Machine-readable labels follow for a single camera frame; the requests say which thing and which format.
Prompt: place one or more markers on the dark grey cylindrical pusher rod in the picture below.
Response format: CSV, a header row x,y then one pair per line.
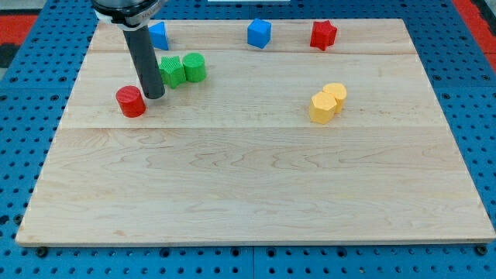
x,y
144,59

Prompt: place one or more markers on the yellow hexagon block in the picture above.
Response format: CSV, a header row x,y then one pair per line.
x,y
322,107

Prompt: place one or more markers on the yellow heart block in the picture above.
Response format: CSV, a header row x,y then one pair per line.
x,y
339,92

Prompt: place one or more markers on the blue triangle block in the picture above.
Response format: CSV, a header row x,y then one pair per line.
x,y
158,35

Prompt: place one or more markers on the green star block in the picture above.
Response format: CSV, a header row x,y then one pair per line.
x,y
172,71

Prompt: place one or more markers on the green cylinder block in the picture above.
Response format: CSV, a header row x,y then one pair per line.
x,y
194,67

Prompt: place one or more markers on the red cylinder block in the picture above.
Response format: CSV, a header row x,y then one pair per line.
x,y
130,101

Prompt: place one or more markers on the blue cube block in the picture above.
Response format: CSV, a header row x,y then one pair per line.
x,y
259,33

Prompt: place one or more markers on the light wooden board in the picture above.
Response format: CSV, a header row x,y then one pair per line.
x,y
235,160

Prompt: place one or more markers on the red star block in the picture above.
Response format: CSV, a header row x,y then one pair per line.
x,y
323,34

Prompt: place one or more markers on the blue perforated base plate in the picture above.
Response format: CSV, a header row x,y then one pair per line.
x,y
37,85

